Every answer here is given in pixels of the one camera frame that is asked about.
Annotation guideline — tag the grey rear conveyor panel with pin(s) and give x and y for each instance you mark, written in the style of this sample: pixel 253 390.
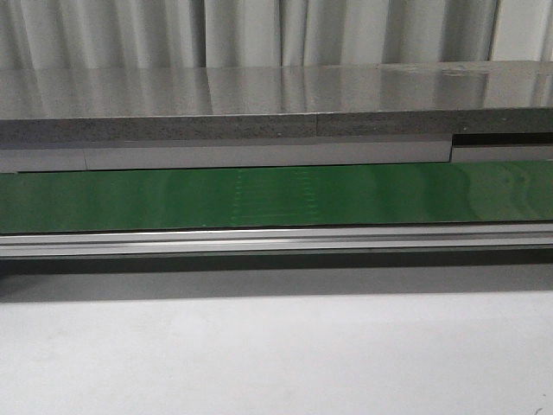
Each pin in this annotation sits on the grey rear conveyor panel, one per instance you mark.
pixel 277 152

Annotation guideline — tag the green conveyor belt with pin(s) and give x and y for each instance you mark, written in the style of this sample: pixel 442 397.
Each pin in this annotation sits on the green conveyor belt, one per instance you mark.
pixel 416 193

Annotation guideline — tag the grey granite slab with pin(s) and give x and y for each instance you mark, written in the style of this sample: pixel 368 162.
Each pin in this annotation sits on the grey granite slab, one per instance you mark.
pixel 115 105

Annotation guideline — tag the white pleated curtain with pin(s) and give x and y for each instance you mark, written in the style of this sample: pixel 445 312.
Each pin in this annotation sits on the white pleated curtain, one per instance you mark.
pixel 143 34

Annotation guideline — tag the aluminium conveyor side rail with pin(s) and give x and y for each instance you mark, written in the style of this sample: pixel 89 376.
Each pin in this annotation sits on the aluminium conveyor side rail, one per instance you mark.
pixel 300 239

